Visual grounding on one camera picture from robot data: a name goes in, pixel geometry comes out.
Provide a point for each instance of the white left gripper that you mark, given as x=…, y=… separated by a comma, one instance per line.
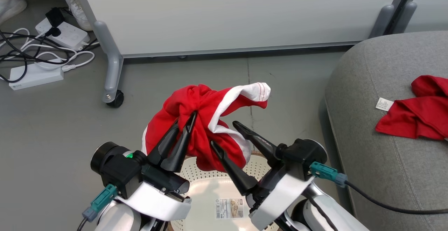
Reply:
x=157, y=199

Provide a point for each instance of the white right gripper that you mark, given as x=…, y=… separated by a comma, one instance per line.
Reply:
x=280, y=199

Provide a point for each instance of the red garment with white trim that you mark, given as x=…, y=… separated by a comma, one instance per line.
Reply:
x=206, y=105

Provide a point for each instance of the plain red garment with tag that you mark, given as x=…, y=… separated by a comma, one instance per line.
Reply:
x=416, y=119

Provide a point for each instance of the grey fabric sofa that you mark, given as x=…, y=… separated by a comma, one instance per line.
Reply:
x=385, y=175

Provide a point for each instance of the printed label sticker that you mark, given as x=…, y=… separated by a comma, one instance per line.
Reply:
x=229, y=208

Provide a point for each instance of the white plastic laundry basket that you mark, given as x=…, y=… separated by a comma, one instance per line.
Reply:
x=206, y=196

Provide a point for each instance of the black caster wheel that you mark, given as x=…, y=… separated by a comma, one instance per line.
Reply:
x=117, y=99

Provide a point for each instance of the grey partition leg with caster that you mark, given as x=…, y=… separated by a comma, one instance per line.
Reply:
x=112, y=70

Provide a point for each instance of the large white partition board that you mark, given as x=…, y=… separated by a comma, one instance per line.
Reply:
x=245, y=14

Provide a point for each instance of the white square-ended power strip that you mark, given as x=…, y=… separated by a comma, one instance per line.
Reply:
x=71, y=35

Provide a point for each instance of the long white power strip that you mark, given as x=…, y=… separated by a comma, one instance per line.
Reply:
x=35, y=75

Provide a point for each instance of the black plug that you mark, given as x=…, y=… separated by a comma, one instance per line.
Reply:
x=53, y=32

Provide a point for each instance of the white sneaker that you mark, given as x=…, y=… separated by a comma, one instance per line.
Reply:
x=10, y=1
x=75, y=7

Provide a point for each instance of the black power adapter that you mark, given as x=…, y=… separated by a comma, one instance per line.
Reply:
x=55, y=16

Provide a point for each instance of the narrow white partition board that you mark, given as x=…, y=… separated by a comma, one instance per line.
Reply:
x=430, y=3

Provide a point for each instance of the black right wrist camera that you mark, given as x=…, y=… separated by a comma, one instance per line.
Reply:
x=302, y=155

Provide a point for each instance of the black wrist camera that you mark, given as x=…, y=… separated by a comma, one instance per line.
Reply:
x=115, y=169
x=302, y=155

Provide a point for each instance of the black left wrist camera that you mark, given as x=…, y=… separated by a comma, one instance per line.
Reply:
x=115, y=169

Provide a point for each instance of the teal right camera connector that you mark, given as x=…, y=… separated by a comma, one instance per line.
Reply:
x=325, y=172

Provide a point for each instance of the teal camera connector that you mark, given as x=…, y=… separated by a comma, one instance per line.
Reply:
x=325, y=172
x=101, y=201

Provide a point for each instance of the teal left camera connector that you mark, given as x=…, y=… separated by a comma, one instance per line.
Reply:
x=101, y=201

